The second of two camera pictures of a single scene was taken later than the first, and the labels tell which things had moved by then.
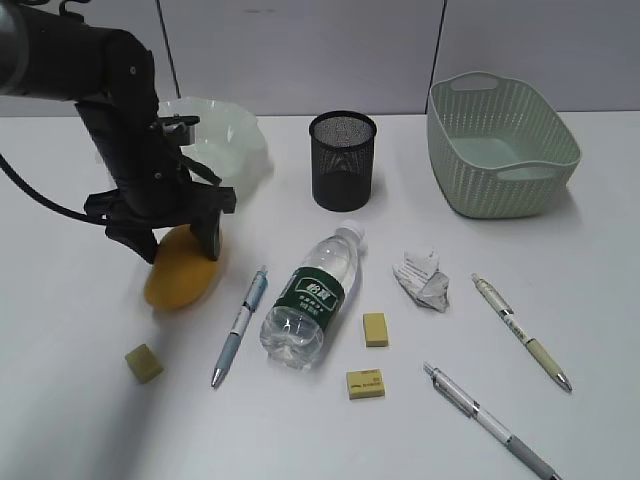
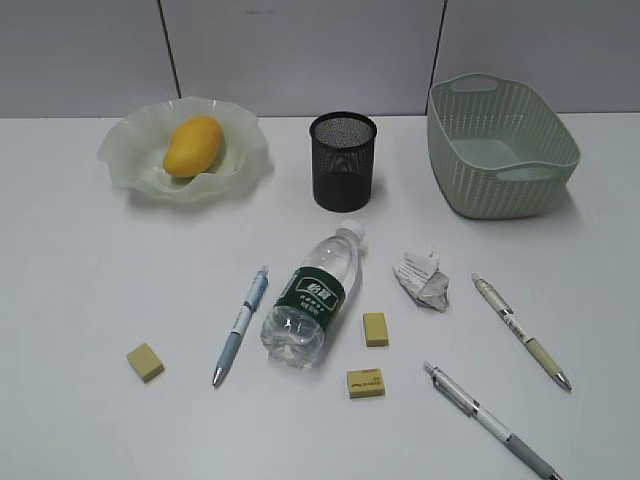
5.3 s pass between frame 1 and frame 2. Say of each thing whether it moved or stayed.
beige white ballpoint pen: stayed
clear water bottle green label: stayed
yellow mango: moved
